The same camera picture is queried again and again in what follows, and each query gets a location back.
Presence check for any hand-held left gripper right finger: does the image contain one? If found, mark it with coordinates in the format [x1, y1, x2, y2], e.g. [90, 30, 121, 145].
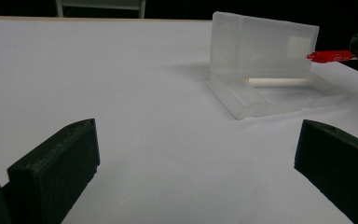
[294, 119, 358, 224]

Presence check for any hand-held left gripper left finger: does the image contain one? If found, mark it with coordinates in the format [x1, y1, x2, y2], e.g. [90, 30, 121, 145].
[7, 118, 101, 224]

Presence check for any red pen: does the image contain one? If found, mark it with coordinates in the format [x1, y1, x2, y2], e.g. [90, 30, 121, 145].
[306, 49, 358, 64]

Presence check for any white pen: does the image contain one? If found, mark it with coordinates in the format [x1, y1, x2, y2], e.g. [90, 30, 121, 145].
[245, 77, 313, 88]

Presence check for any clear plastic pencil box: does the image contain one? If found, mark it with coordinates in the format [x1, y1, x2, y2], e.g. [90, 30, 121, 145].
[208, 11, 349, 120]

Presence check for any grey metal frame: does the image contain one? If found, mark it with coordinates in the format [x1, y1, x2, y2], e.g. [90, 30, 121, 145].
[55, 0, 147, 19]

